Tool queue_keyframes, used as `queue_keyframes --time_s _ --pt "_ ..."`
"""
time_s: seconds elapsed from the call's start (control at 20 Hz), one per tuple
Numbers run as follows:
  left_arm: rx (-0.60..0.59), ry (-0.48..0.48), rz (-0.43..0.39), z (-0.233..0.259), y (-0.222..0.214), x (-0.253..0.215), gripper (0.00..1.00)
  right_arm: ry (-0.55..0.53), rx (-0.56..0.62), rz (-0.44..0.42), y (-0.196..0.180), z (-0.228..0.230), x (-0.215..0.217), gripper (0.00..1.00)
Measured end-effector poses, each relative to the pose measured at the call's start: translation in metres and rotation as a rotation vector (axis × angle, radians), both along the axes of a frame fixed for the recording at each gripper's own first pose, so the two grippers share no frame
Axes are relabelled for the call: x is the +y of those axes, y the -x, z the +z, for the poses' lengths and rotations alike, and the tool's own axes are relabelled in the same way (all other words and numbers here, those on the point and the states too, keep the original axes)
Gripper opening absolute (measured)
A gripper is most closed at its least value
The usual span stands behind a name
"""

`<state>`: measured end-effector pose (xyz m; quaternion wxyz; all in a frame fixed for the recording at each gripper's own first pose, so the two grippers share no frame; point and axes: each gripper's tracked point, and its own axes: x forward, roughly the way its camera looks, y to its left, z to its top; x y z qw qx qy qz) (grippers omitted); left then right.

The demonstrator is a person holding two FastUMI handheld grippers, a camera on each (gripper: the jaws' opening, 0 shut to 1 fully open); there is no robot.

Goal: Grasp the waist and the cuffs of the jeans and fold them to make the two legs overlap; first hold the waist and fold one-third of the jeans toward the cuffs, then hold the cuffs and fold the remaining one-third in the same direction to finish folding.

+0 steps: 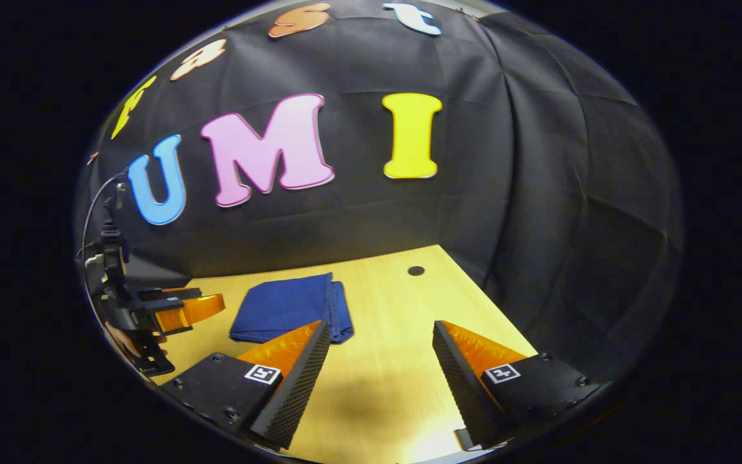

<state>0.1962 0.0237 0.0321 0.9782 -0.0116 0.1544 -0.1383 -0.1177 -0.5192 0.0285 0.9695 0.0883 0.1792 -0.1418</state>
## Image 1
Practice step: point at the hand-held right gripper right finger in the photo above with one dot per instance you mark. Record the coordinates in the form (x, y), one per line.
(458, 380)

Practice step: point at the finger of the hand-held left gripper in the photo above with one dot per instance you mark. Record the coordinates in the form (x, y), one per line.
(168, 294)
(194, 310)

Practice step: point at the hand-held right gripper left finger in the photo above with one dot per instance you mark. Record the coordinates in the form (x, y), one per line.
(300, 386)

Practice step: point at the blue jeans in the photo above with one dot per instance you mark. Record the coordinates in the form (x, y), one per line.
(281, 306)

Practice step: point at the black backdrop cloth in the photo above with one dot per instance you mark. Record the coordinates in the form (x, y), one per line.
(525, 193)

